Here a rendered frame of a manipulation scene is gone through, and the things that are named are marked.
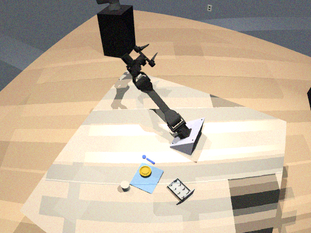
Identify light blue mat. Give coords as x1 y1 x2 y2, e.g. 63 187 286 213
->
130 162 163 194

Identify yellow plate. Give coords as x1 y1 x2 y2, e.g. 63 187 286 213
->
139 165 151 176

